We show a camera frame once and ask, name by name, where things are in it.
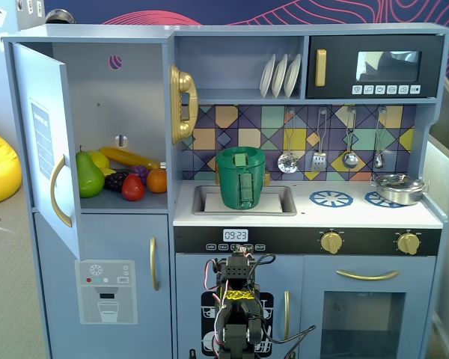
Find steel pot with lid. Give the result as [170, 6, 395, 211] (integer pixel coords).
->
[370, 173, 431, 206]

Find steel slotted skimmer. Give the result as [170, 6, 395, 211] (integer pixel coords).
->
[277, 108, 299, 174]

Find gold curved upper door handle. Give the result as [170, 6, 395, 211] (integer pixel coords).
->
[50, 153, 73, 228]

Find green plastic pot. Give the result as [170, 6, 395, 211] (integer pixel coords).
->
[215, 147, 268, 210]

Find red toy strawberry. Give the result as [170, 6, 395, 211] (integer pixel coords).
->
[121, 174, 146, 202]

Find steel ladle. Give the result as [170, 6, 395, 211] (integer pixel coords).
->
[341, 107, 359, 169]

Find blue fridge door with dispenser print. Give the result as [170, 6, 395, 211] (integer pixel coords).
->
[33, 212, 173, 359]

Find steel slotted spatula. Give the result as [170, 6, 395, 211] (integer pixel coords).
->
[310, 108, 327, 173]

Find green toy pear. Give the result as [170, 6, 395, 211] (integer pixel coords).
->
[76, 145, 106, 199]

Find gold straight dishwasher door handle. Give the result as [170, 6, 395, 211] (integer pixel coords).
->
[283, 290, 291, 341]

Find yellow toy banana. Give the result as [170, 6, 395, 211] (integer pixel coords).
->
[100, 147, 161, 171]

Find dark toy grapes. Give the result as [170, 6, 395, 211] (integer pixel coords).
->
[103, 171, 130, 194]

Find orange toy orange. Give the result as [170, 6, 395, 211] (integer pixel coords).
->
[146, 168, 168, 194]

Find silver hanging whisk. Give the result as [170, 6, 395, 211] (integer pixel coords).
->
[373, 106, 387, 169]

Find blue dishwasher print door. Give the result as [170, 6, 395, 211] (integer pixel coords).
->
[175, 253, 304, 359]

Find black microwave door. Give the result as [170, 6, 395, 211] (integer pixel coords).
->
[306, 34, 445, 100]

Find gold microwave handle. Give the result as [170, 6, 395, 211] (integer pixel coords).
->
[314, 49, 328, 88]

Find yellow beanbag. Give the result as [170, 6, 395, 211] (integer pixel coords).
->
[0, 123, 22, 209]

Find gold oven door handle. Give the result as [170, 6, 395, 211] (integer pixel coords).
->
[335, 269, 400, 281]

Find red white black servo wire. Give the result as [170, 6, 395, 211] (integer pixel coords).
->
[203, 257, 225, 300]

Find blue cabinet door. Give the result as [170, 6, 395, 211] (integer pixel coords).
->
[11, 41, 82, 261]

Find purple toy grapes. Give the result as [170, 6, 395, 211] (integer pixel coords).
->
[129, 165, 150, 186]

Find blue oven door with window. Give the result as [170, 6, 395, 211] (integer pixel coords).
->
[302, 256, 437, 359]

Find blue toy play kitchen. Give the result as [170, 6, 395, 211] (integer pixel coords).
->
[1, 22, 449, 359]

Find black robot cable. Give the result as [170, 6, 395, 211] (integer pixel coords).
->
[261, 324, 317, 359]

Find gold fridge door handle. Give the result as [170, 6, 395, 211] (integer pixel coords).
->
[149, 236, 160, 292]

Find yellow toy lemon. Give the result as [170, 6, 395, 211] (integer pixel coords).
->
[88, 150, 111, 170]

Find gold stove knob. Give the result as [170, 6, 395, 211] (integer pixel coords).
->
[320, 230, 343, 255]
[397, 232, 421, 256]

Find gold toy telephone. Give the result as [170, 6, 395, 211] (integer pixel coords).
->
[169, 64, 199, 146]

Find grey partition panel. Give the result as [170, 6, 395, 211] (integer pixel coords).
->
[422, 134, 449, 359]

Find white toy plate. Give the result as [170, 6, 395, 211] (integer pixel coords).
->
[259, 53, 277, 99]
[283, 53, 302, 99]
[271, 53, 289, 99]

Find grey toy sink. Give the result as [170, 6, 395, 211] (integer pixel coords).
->
[191, 184, 298, 217]

